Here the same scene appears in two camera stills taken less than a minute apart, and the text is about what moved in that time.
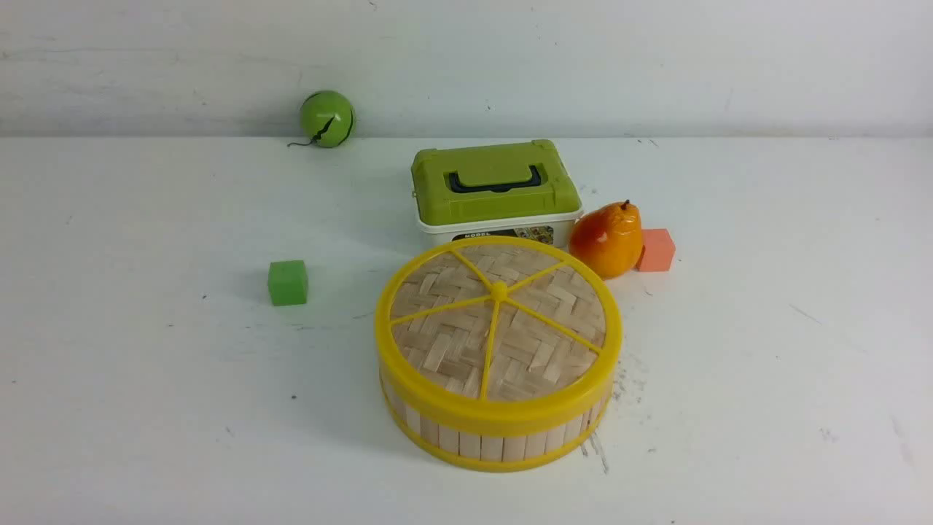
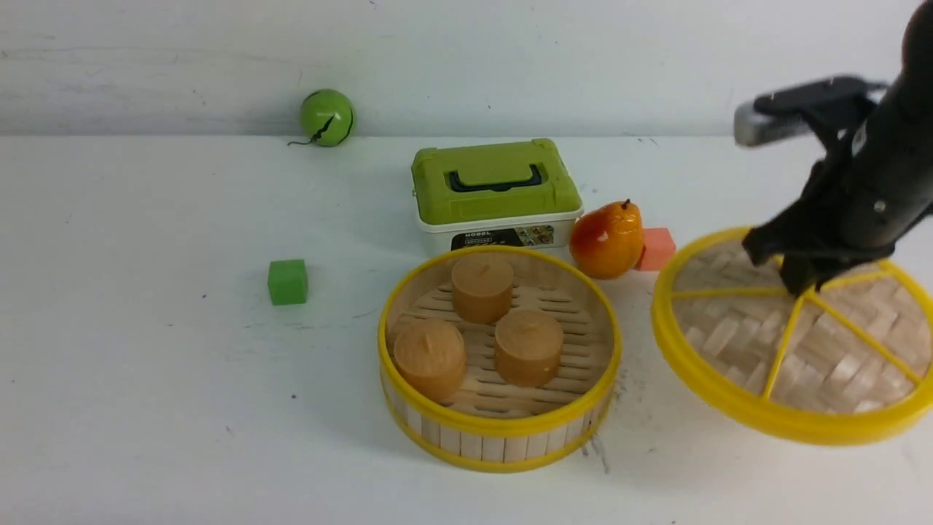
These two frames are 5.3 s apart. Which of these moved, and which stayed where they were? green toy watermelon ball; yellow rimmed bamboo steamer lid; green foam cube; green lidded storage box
Moved: yellow rimmed bamboo steamer lid
Stayed: green toy watermelon ball; green lidded storage box; green foam cube
